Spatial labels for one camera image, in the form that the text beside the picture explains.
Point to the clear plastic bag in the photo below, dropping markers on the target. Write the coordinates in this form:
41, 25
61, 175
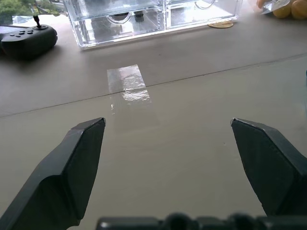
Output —
272, 6

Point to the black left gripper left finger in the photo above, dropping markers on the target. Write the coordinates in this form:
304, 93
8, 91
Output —
60, 172

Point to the round wooden coaster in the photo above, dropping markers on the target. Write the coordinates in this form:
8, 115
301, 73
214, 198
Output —
220, 24

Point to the clear adhesive tape strip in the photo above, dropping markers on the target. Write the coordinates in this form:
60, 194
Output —
130, 93

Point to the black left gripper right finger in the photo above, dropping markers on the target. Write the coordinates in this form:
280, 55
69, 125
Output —
268, 167

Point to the yellow round fruit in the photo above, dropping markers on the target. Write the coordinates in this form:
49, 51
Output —
299, 9
281, 12

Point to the black handheld remote controller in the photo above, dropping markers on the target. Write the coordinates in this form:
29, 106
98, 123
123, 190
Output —
26, 40

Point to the clear acrylic drawer organizer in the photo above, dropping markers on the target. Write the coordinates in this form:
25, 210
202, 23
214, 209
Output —
153, 19

